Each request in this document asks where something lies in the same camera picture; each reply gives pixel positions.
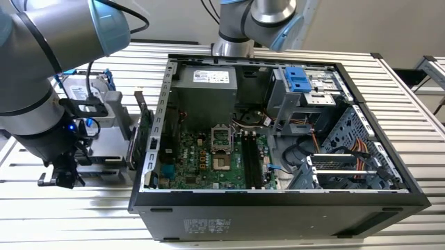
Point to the grey power supply unit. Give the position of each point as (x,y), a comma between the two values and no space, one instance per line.
(204,109)

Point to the green graphics card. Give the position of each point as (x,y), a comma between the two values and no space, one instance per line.
(140,135)

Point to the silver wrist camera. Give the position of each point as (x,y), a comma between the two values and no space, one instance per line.
(88,127)

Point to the perforated metal disk bay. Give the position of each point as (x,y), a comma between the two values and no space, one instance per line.
(347,122)

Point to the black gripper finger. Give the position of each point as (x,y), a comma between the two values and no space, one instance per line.
(78,177)
(64,179)

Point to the black RAM slot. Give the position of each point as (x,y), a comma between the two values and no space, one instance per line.
(257,161)
(253,161)
(245,161)
(249,161)

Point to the grey parts rack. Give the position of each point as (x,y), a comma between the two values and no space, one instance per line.
(110,140)

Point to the thin metal locking lever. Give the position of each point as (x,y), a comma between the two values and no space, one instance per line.
(231,139)

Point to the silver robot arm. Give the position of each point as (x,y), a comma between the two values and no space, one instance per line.
(34,47)

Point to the hard disk in blue carrier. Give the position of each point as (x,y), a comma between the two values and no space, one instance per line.
(77,91)

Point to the black PC case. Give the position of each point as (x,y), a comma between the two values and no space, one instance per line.
(278,218)

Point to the blue plastic drive latch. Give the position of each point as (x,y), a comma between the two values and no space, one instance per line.
(296,78)

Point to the black round case speaker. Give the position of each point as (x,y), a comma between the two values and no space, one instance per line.
(248,117)

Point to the green motherboard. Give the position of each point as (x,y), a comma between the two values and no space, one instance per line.
(187,166)

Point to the grey metal disk bay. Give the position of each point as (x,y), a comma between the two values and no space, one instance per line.
(280,104)

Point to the aluminium side table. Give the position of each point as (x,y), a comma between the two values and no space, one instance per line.
(430,63)

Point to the CPU socket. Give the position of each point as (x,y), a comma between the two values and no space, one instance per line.
(221,162)

